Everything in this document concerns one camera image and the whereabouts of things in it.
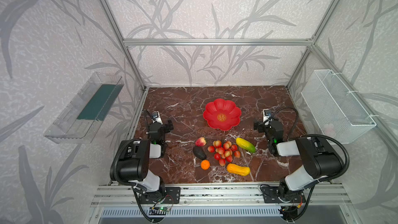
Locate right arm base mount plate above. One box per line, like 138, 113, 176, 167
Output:
260, 184, 306, 205

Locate aluminium front rail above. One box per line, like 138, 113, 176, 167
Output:
90, 183, 352, 207

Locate red-yellow fake peach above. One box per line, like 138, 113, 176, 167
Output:
195, 137, 207, 147

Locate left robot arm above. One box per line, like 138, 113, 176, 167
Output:
109, 120, 174, 198

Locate white slotted cable duct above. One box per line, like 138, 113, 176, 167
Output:
101, 206, 282, 218

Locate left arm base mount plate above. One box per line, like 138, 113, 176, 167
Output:
138, 187, 181, 204

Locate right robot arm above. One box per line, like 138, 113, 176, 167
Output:
254, 120, 350, 198

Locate red flower-shaped fruit bowl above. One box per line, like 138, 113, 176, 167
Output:
203, 99, 241, 131

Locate clear plastic wall tray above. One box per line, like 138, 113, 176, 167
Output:
44, 72, 124, 144

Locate yellow-green fake mango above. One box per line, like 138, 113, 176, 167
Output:
236, 138, 256, 153

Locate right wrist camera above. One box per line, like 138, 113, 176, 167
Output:
262, 109, 272, 122

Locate fake lychee bunch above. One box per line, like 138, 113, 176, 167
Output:
206, 140, 241, 167

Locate dark fake avocado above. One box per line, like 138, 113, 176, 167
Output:
193, 146, 207, 160

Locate pink object in basket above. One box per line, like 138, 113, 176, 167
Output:
322, 123, 337, 138

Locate small orange fake tangerine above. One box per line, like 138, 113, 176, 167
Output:
201, 160, 210, 170

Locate white wire mesh basket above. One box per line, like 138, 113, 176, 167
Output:
301, 69, 377, 144

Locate aluminium frame crossbar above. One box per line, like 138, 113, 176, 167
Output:
123, 38, 312, 46

